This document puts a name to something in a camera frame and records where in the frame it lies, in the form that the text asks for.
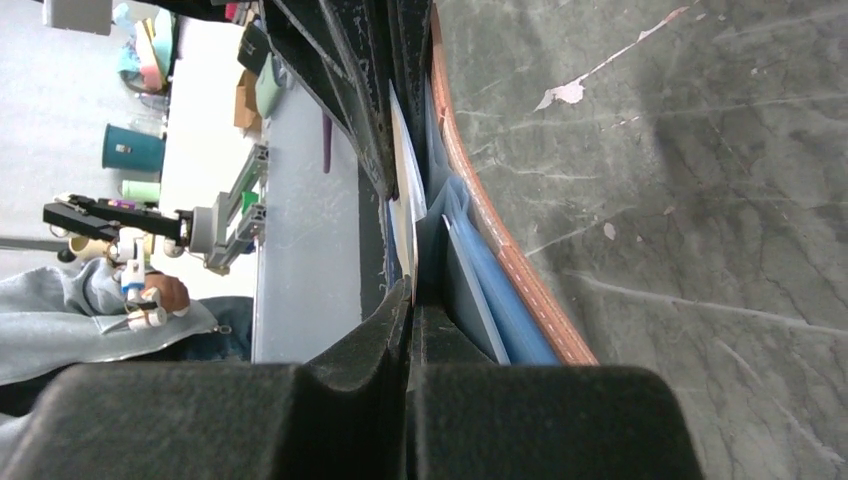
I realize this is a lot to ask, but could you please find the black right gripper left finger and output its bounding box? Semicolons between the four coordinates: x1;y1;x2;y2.
0;278;413;480

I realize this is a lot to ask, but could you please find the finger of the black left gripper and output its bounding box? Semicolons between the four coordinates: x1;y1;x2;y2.
260;0;433;199

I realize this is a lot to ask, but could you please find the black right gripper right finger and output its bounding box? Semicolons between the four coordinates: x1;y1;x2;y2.
407;306;703;479

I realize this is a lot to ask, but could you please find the tan card holder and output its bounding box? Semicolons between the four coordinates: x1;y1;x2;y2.
387;1;597;365

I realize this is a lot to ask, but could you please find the person in grey hoodie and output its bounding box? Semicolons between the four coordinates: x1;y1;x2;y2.
0;258;256;480

